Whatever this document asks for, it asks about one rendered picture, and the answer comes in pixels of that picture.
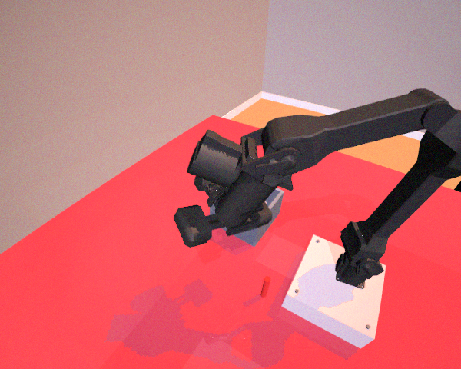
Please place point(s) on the red peg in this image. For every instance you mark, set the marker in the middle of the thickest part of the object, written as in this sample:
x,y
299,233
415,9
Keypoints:
x,y
265,287

